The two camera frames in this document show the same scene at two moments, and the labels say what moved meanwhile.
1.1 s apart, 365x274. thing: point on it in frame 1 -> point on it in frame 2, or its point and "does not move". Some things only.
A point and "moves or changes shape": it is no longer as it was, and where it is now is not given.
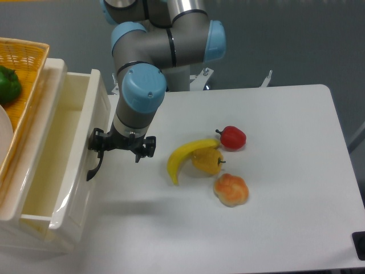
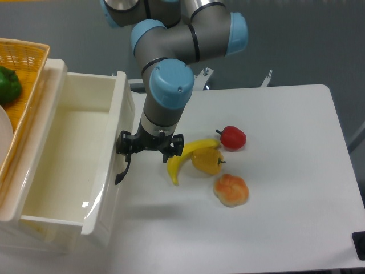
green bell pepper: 11,87 does not move
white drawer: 60,202 moves or changes shape
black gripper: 111,140 -> 142,141
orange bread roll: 231,190 does not move
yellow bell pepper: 207,161 does not move
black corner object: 359,241 does not move
